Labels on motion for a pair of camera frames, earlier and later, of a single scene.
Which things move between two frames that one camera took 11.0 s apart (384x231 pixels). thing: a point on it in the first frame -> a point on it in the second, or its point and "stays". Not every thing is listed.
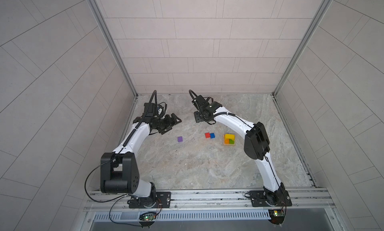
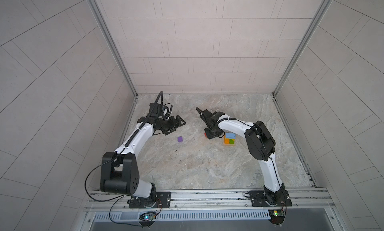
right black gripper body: (199, 116) -> (210, 133)
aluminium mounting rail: (302, 198) stays
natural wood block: (228, 144) -> (230, 135)
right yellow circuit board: (277, 216) stays
